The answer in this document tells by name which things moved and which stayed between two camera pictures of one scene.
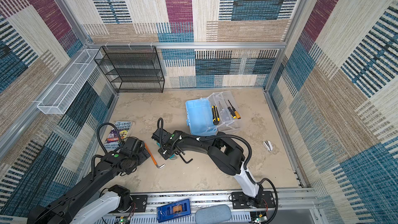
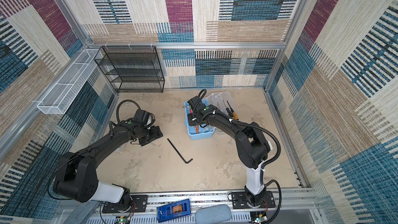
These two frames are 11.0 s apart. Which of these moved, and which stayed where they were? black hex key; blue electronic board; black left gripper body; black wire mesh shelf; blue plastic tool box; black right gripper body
Moved: black right gripper body; black left gripper body
Stayed: black hex key; black wire mesh shelf; blue plastic tool box; blue electronic board
